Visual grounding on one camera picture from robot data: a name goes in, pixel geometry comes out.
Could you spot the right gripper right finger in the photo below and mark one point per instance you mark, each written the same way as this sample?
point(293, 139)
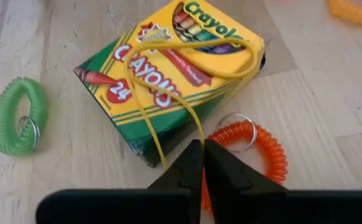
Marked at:
point(224, 174)

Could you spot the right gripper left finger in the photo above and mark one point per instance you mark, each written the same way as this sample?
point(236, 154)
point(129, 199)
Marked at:
point(184, 174)

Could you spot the yellow rubber bands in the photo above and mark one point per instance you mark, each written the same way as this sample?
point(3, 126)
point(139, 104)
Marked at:
point(197, 124)

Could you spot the yellow Crayola crayon box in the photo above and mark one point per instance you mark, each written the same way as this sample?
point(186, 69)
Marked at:
point(143, 124)

